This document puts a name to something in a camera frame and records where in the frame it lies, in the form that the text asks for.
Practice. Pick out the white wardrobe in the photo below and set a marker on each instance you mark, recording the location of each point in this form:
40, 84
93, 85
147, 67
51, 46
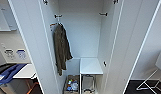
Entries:
81, 30

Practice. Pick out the olive green jacket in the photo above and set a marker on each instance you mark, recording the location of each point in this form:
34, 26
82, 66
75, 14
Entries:
61, 46

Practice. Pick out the white wardrobe shelf box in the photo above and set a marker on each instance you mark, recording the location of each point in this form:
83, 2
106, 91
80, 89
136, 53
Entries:
91, 65

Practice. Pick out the small black wardrobe latch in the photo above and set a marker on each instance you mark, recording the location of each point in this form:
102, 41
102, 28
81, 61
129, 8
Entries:
104, 63

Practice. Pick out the white hanger under olive jacket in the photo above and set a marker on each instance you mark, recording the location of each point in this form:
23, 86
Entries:
58, 20

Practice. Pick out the orange and white warning label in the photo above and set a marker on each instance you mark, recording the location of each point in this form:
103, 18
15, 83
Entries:
53, 25

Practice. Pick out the black hook over olive jacket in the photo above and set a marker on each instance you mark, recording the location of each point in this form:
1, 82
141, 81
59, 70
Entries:
57, 16

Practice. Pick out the white plastic bag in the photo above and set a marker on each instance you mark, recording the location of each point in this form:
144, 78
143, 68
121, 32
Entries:
75, 86

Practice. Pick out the black hook over red jacket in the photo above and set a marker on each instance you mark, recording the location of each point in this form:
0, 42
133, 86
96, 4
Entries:
103, 14

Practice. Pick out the black door hinge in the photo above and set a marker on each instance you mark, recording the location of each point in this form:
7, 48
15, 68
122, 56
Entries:
115, 1
45, 1

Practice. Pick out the grey bin body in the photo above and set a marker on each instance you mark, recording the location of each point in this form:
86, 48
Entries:
14, 89

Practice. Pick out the wall sign with blue print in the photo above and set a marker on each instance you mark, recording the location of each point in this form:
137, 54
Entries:
21, 54

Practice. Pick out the orange metal frame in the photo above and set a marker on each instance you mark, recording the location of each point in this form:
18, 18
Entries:
34, 88

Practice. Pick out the white wall switch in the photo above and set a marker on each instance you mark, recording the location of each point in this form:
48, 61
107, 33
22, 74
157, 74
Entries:
3, 45

